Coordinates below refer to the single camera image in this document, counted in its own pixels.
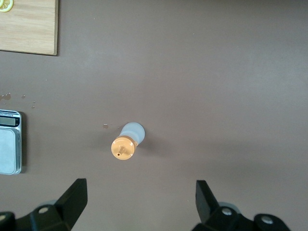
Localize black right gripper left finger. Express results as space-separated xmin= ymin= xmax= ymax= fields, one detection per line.
xmin=28 ymin=178 xmax=88 ymax=231

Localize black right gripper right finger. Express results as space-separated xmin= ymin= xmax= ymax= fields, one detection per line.
xmin=192 ymin=180 xmax=256 ymax=231

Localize translucent sauce bottle orange cap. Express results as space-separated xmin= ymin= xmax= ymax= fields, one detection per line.
xmin=111 ymin=122 xmax=146 ymax=160

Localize silver digital kitchen scale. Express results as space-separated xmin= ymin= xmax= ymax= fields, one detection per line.
xmin=0 ymin=109 xmax=23 ymax=175

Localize small brown liquid spill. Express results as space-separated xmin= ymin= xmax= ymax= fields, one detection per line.
xmin=0 ymin=92 xmax=37 ymax=109

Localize brown table cover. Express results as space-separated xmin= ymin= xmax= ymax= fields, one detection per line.
xmin=0 ymin=0 xmax=308 ymax=231

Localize wooden cutting board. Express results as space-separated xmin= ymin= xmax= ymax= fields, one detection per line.
xmin=0 ymin=0 xmax=59 ymax=56

